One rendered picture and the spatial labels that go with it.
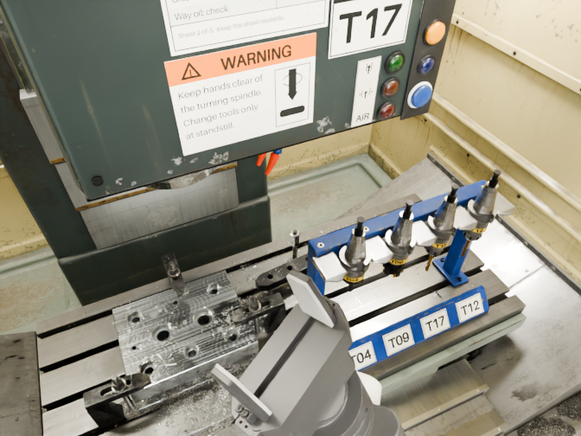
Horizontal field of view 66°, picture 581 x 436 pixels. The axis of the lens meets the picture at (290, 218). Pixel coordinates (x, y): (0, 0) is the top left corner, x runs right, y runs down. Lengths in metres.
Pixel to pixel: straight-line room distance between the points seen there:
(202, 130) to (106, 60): 0.12
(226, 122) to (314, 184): 1.57
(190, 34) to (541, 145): 1.17
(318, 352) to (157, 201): 1.06
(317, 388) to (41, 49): 0.35
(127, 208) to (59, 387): 0.49
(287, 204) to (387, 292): 0.81
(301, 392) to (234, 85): 0.30
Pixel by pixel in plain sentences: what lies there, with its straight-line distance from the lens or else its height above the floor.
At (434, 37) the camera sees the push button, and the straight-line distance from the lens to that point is 0.58.
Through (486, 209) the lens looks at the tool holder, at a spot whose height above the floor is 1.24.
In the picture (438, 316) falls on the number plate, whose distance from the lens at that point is 1.21.
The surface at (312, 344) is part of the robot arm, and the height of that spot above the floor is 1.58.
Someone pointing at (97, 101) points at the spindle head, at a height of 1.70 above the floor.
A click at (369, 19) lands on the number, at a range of 0.52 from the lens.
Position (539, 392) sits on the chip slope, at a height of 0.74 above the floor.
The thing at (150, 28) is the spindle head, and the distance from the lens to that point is 0.43.
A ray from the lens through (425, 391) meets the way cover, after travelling 1.33.
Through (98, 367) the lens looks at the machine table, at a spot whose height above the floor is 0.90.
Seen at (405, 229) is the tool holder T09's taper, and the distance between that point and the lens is 0.92.
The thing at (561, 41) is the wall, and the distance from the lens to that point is 1.37.
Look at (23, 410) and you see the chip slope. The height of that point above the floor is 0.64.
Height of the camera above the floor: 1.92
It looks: 45 degrees down
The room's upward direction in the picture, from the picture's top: straight up
